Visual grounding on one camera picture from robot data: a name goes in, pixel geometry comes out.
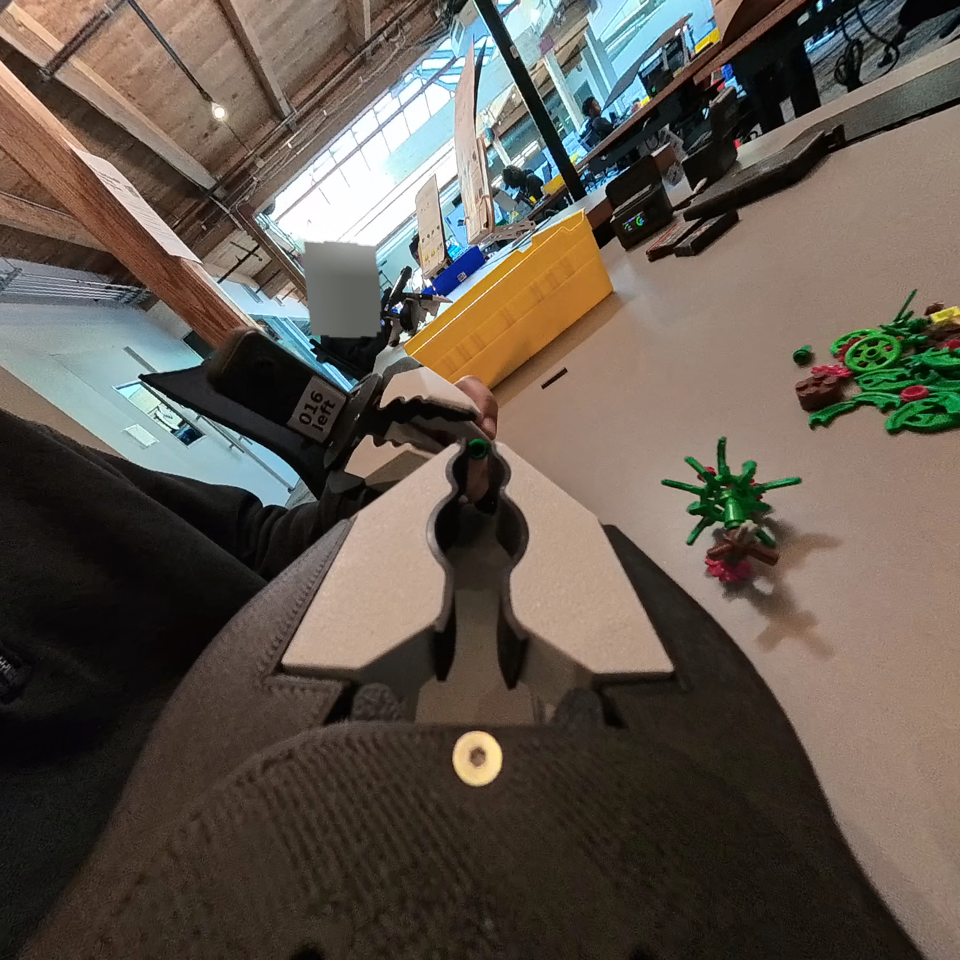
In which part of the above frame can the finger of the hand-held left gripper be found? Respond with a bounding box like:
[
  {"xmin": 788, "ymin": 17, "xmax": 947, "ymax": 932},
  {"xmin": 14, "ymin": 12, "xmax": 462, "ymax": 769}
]
[
  {"xmin": 341, "ymin": 431, "xmax": 451, "ymax": 490},
  {"xmin": 371, "ymin": 366, "xmax": 481, "ymax": 447}
]

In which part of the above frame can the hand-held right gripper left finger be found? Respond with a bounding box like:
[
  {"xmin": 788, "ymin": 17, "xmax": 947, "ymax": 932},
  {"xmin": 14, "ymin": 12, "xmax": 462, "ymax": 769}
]
[{"xmin": 279, "ymin": 441, "xmax": 470, "ymax": 685}]

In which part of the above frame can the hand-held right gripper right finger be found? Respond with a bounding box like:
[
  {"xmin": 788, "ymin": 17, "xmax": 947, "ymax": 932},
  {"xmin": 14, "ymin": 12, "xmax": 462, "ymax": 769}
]
[{"xmin": 491, "ymin": 442, "xmax": 675, "ymax": 690}]

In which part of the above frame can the toy flower stem with leaves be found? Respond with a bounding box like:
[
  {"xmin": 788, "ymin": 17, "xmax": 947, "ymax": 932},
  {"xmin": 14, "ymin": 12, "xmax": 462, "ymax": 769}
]
[{"xmin": 705, "ymin": 525, "xmax": 780, "ymax": 585}]

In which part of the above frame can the green leafy toy plant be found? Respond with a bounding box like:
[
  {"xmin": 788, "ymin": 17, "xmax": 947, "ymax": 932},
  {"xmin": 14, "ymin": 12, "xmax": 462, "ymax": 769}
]
[{"xmin": 661, "ymin": 437, "xmax": 802, "ymax": 547}]

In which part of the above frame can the person's left forearm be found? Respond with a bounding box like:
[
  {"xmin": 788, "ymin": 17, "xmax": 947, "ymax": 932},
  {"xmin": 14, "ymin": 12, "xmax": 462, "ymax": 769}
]
[{"xmin": 240, "ymin": 487, "xmax": 357, "ymax": 582}]

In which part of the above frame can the person's left hand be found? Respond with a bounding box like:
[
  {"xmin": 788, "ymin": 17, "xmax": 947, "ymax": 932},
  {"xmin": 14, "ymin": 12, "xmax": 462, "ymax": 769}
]
[{"xmin": 453, "ymin": 375, "xmax": 500, "ymax": 444}]

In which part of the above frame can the grey black desk tool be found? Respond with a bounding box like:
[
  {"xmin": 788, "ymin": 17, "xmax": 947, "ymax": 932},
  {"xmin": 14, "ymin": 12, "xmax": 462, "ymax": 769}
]
[{"xmin": 378, "ymin": 266, "xmax": 455, "ymax": 346}]

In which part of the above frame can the small blue bin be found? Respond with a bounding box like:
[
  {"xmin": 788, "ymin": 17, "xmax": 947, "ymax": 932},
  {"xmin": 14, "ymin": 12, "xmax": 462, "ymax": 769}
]
[{"xmin": 431, "ymin": 243, "xmax": 487, "ymax": 297}]

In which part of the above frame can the yellow plastic bin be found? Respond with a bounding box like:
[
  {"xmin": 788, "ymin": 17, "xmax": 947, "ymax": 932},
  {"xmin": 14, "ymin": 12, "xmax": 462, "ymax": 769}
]
[{"xmin": 405, "ymin": 208, "xmax": 615, "ymax": 387}]

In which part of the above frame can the cardboard display board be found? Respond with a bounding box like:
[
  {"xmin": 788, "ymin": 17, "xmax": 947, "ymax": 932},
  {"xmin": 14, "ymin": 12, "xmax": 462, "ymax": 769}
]
[
  {"xmin": 453, "ymin": 37, "xmax": 496, "ymax": 245},
  {"xmin": 416, "ymin": 174, "xmax": 449, "ymax": 279}
]

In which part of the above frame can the wooden pillar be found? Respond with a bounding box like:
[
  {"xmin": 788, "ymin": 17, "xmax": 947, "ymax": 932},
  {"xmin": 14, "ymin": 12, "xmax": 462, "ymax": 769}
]
[{"xmin": 0, "ymin": 60, "xmax": 260, "ymax": 350}]

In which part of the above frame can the white paper notice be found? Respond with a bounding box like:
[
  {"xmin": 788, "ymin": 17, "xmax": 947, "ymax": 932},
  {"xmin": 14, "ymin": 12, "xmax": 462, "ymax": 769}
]
[{"xmin": 71, "ymin": 146, "xmax": 204, "ymax": 264}]

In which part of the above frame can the black power bank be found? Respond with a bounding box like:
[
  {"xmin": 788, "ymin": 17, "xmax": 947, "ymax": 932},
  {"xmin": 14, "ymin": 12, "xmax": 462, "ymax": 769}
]
[{"xmin": 603, "ymin": 153, "xmax": 674, "ymax": 252}]

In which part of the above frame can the small black battery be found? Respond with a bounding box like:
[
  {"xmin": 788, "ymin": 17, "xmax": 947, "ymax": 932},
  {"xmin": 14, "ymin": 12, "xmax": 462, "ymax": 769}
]
[
  {"xmin": 645, "ymin": 225, "xmax": 702, "ymax": 264},
  {"xmin": 672, "ymin": 210, "xmax": 740, "ymax": 258}
]

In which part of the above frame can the brown round toy brick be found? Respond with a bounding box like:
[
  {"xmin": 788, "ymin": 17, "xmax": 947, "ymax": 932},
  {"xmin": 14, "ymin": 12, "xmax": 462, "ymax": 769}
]
[{"xmin": 795, "ymin": 367, "xmax": 849, "ymax": 412}]

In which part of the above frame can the black box device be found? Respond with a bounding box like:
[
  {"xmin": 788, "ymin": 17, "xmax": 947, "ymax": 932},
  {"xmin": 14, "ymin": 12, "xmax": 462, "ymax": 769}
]
[{"xmin": 682, "ymin": 86, "xmax": 740, "ymax": 189}]

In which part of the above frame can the flat black case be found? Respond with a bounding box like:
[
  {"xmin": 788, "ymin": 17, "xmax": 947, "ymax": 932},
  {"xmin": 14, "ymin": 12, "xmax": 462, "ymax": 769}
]
[{"xmin": 682, "ymin": 123, "xmax": 847, "ymax": 222}]

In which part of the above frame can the pile of small toy pieces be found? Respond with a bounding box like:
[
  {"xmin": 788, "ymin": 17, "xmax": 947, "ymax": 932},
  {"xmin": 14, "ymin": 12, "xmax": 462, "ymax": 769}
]
[{"xmin": 808, "ymin": 288, "xmax": 960, "ymax": 436}]

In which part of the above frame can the black desk mat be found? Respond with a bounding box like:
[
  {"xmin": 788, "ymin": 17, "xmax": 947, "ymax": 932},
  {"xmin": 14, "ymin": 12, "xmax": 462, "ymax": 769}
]
[{"xmin": 806, "ymin": 60, "xmax": 960, "ymax": 144}]

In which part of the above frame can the black metal post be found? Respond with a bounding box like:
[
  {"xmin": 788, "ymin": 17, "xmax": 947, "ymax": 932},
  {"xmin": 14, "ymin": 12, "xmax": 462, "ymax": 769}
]
[{"xmin": 474, "ymin": 0, "xmax": 586, "ymax": 202}]

